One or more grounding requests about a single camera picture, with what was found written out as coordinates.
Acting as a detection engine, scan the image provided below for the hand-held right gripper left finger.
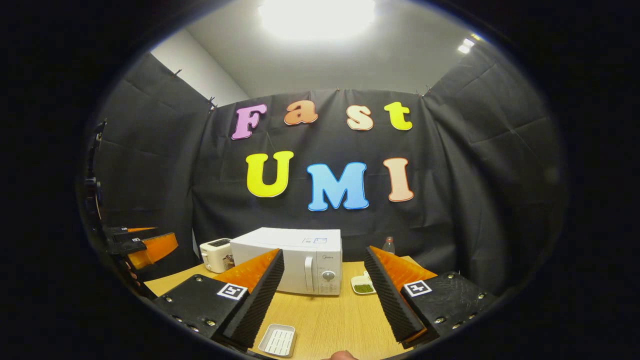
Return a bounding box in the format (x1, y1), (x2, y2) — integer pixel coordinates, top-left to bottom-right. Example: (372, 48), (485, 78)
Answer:
(152, 248), (286, 350)

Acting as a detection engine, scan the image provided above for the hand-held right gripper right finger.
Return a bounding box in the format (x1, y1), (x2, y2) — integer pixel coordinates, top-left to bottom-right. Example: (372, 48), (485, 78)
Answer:
(364, 246), (498, 350)

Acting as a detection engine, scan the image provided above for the white microwave oven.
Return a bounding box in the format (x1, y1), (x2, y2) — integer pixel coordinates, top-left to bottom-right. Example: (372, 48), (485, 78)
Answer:
(230, 227), (343, 297)

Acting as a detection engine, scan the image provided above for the white divided dish of beans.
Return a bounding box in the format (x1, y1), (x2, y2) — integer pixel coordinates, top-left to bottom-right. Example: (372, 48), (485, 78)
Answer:
(350, 272), (377, 296)

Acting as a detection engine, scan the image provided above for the white ribbed tray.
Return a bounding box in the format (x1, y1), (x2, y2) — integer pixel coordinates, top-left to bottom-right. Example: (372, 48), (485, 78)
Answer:
(257, 323), (297, 358)

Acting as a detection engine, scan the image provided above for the white toaster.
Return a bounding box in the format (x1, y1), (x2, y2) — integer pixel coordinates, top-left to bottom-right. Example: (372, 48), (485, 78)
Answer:
(199, 238), (235, 274)

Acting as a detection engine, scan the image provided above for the black backdrop cloth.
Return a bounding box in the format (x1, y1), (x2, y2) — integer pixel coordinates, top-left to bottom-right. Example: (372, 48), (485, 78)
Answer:
(87, 42), (568, 296)

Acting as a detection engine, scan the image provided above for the small ceiling light panel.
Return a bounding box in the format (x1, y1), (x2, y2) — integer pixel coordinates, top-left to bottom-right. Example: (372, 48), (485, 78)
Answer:
(456, 34), (483, 55)

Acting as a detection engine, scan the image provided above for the large ceiling light panel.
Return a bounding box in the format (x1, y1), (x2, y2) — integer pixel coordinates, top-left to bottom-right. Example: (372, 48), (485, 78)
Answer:
(257, 0), (377, 41)

